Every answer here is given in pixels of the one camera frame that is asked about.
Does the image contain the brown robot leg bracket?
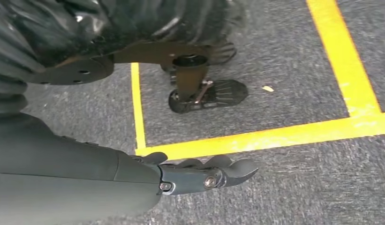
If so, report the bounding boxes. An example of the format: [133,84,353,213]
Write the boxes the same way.
[113,42,213,105]

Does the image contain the black fabric robot cover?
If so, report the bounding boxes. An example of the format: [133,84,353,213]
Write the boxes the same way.
[46,0,246,68]

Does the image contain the yellow floor tape square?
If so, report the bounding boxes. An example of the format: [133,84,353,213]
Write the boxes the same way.
[130,0,385,161]

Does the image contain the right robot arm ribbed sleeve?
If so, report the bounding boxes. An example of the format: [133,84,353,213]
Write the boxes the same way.
[0,0,47,120]

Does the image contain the black round mounting plate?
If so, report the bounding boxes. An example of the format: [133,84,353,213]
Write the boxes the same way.
[24,56,115,86]

